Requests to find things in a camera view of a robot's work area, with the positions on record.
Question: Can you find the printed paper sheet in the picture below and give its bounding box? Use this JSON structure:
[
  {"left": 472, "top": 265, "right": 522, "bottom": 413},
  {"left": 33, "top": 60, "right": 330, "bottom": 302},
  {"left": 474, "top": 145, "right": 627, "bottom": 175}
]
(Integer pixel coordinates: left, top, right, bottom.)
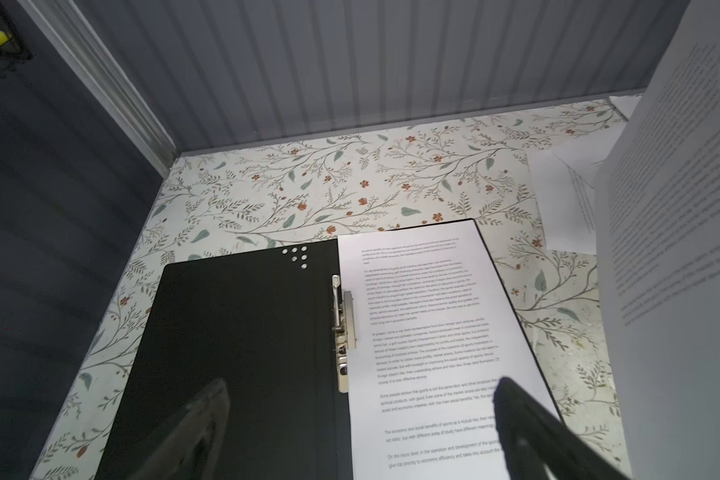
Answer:
[
  {"left": 608, "top": 94, "right": 642, "bottom": 120},
  {"left": 528, "top": 123, "right": 625, "bottom": 255},
  {"left": 338, "top": 220, "right": 555, "bottom": 479}
]

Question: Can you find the floral table mat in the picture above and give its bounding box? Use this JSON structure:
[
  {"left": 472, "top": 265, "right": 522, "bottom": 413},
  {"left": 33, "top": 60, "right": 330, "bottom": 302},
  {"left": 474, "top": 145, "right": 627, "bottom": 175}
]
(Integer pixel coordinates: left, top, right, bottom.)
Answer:
[{"left": 30, "top": 100, "right": 631, "bottom": 479}]

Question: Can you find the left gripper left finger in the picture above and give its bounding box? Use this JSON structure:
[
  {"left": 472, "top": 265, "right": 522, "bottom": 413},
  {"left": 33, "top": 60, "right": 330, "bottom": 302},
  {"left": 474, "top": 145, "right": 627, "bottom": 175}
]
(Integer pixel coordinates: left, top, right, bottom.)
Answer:
[{"left": 125, "top": 378, "right": 230, "bottom": 479}]

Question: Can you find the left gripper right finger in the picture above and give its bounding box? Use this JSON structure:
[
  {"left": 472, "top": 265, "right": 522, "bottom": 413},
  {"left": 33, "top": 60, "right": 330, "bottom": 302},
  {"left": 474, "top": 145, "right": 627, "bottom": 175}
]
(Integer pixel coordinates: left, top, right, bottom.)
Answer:
[{"left": 493, "top": 377, "right": 627, "bottom": 480}]

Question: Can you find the black clip folder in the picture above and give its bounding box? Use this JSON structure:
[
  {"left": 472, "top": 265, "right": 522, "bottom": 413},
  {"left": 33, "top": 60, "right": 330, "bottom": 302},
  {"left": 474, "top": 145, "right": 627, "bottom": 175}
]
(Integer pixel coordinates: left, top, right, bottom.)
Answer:
[{"left": 92, "top": 218, "right": 565, "bottom": 480}]

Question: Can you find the printed paper sheet underneath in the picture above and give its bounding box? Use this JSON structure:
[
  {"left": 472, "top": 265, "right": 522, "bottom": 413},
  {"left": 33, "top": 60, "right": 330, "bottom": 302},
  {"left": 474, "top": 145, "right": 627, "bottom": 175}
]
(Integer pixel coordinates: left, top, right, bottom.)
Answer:
[{"left": 595, "top": 1, "right": 720, "bottom": 479}]

